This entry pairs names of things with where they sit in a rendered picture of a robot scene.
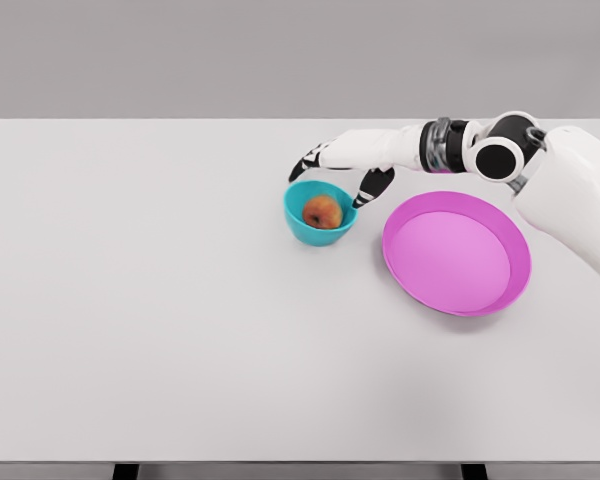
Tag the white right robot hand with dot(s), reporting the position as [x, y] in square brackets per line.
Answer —
[352, 149]

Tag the red yellow apple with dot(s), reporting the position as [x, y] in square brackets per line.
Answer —
[322, 211]

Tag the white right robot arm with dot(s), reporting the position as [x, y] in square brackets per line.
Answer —
[555, 170]

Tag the blue bowl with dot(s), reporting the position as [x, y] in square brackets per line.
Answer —
[315, 231]

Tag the pink plate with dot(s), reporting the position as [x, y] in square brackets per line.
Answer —
[455, 252]

